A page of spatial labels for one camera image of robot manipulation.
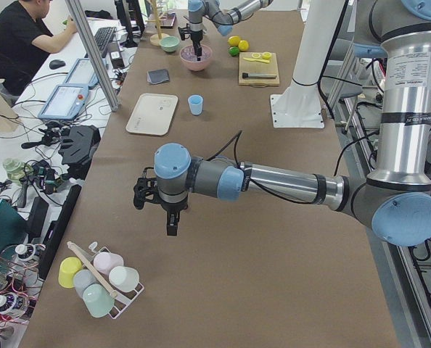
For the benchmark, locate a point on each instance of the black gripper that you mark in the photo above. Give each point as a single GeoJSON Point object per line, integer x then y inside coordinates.
{"type": "Point", "coordinates": [170, 209]}
{"type": "Point", "coordinates": [196, 35]}

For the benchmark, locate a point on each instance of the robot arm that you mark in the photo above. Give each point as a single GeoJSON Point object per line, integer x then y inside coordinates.
{"type": "Point", "coordinates": [394, 200]}
{"type": "Point", "coordinates": [223, 21]}

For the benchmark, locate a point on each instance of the pink bowl of ice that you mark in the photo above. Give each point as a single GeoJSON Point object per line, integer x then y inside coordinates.
{"type": "Point", "coordinates": [194, 63]}

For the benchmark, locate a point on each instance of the light blue cup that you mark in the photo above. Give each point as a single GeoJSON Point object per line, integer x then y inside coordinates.
{"type": "Point", "coordinates": [195, 102]}

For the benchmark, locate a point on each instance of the white plastic cup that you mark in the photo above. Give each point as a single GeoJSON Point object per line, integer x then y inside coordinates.
{"type": "Point", "coordinates": [124, 278]}

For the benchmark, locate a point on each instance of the pink plastic cup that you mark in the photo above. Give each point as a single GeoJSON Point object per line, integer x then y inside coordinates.
{"type": "Point", "coordinates": [104, 262]}

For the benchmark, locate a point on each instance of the grey plastic cup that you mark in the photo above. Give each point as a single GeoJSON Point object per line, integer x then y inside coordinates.
{"type": "Point", "coordinates": [82, 280]}

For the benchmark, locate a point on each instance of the mint green plastic cup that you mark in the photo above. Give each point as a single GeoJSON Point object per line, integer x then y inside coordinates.
{"type": "Point", "coordinates": [97, 300]}

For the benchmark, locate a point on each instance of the yellow plastic cup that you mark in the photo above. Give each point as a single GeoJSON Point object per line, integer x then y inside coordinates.
{"type": "Point", "coordinates": [67, 270]}

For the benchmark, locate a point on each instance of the mint green bowl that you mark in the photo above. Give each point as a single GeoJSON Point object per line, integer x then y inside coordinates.
{"type": "Point", "coordinates": [169, 44]}

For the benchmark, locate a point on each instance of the green lime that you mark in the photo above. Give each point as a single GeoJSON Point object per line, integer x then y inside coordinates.
{"type": "Point", "coordinates": [234, 51]}

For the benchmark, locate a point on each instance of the wooden mug tree stand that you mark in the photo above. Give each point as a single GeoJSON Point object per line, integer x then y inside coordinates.
{"type": "Point", "coordinates": [157, 11]}

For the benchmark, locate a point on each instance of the wooden cutting board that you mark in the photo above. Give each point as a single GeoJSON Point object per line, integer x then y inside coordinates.
{"type": "Point", "coordinates": [256, 67]}

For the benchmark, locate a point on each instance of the yellow plastic knife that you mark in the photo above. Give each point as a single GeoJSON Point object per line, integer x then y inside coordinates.
{"type": "Point", "coordinates": [264, 61]}

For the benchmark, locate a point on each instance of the lemon half slice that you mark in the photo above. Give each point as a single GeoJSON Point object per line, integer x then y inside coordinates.
{"type": "Point", "coordinates": [266, 55]}

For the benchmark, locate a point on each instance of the cream serving tray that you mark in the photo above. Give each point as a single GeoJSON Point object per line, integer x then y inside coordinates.
{"type": "Point", "coordinates": [152, 114]}

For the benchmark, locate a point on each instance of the black keyboard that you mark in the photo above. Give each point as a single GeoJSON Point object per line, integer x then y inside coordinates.
{"type": "Point", "coordinates": [102, 38]}

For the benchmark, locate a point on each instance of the black device on desk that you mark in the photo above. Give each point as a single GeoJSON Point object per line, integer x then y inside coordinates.
{"type": "Point", "coordinates": [78, 145]}

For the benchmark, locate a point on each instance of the teach pendant tablet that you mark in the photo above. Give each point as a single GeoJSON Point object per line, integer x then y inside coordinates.
{"type": "Point", "coordinates": [65, 102]}
{"type": "Point", "coordinates": [82, 72]}

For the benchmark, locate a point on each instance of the black computer mouse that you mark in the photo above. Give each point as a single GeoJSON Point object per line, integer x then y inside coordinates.
{"type": "Point", "coordinates": [56, 64]}

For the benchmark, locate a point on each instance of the person in black shirt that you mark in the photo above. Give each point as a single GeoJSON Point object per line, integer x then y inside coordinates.
{"type": "Point", "coordinates": [26, 42]}

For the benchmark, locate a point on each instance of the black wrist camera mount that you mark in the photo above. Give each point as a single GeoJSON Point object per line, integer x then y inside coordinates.
{"type": "Point", "coordinates": [145, 190]}

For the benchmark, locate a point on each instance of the wooden rack handle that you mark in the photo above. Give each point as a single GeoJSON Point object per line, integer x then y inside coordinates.
{"type": "Point", "coordinates": [85, 258]}

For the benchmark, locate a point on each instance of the aluminium frame post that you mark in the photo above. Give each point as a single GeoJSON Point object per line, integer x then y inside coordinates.
{"type": "Point", "coordinates": [76, 11]}

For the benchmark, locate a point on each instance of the white wire cup rack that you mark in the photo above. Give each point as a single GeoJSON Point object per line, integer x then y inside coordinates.
{"type": "Point", "coordinates": [123, 299]}

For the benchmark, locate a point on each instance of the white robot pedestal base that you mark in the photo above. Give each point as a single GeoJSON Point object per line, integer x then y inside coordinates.
{"type": "Point", "coordinates": [299, 105]}

